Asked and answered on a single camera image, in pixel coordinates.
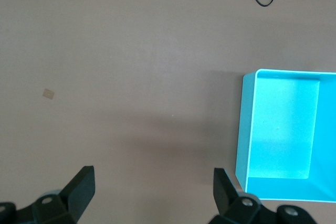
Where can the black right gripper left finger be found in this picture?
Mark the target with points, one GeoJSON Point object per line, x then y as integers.
{"type": "Point", "coordinates": [78, 195]}

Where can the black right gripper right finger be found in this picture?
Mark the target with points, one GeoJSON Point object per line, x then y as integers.
{"type": "Point", "coordinates": [225, 197]}

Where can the teal plastic bin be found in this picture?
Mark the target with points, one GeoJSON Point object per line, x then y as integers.
{"type": "Point", "coordinates": [283, 129]}

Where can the small brown tape patch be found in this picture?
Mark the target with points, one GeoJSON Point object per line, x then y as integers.
{"type": "Point", "coordinates": [48, 93]}

